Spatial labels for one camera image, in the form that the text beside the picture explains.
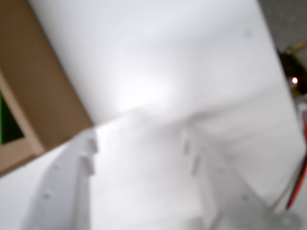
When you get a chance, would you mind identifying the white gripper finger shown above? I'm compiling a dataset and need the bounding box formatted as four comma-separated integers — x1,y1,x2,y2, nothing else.
181,130,272,230
19,130,99,230

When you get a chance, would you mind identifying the brown cardboard box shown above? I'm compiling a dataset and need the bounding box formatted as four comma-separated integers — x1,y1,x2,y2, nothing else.
0,0,94,178

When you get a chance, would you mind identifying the black device with red light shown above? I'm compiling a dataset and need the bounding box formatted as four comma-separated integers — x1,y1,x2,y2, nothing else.
275,40,307,97

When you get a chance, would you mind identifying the red black servo wire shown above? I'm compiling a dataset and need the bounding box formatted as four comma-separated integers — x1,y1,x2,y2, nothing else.
284,117,307,212

